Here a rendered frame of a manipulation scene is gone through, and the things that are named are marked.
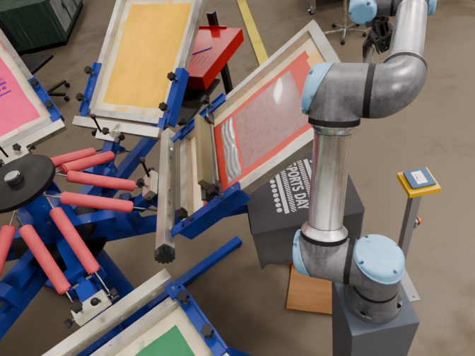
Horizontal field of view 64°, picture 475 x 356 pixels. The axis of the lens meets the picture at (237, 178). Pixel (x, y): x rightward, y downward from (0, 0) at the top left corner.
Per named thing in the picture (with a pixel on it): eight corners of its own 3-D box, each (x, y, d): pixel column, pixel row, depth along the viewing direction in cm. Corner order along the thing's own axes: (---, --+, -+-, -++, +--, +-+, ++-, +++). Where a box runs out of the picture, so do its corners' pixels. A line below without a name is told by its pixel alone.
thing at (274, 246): (352, 244, 187) (355, 197, 161) (358, 259, 181) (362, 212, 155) (261, 262, 189) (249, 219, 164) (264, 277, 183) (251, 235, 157)
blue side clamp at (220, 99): (232, 101, 173) (222, 92, 169) (233, 107, 169) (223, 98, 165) (188, 139, 185) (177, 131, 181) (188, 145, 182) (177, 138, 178)
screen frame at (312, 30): (318, 25, 151) (313, 19, 149) (371, 109, 110) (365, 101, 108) (186, 140, 184) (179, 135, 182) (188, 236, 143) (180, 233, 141)
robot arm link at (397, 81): (433, 88, 70) (441, -31, 97) (371, 85, 74) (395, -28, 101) (423, 133, 78) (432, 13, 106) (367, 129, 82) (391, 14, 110)
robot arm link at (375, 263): (399, 307, 92) (406, 280, 83) (342, 293, 97) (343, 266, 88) (402, 265, 99) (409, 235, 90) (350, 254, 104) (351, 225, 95)
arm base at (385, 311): (412, 317, 99) (418, 300, 92) (355, 329, 100) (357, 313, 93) (389, 268, 110) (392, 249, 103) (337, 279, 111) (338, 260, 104)
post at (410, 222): (404, 267, 236) (432, 156, 168) (420, 300, 220) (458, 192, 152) (369, 274, 237) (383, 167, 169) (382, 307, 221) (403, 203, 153)
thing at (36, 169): (167, 285, 258) (69, 133, 163) (166, 343, 230) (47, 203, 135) (111, 296, 260) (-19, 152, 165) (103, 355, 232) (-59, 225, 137)
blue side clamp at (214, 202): (249, 188, 133) (235, 179, 129) (250, 199, 130) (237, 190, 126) (191, 229, 146) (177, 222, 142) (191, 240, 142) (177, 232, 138)
